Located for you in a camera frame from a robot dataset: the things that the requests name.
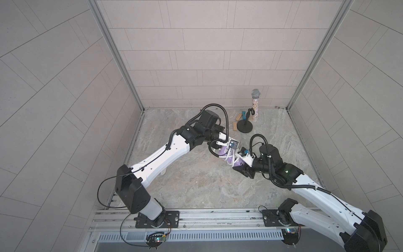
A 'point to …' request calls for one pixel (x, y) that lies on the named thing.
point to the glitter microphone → (255, 94)
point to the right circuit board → (289, 236)
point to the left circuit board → (154, 239)
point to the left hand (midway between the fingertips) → (229, 131)
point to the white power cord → (231, 157)
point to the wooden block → (235, 123)
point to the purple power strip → (223, 151)
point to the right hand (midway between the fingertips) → (236, 163)
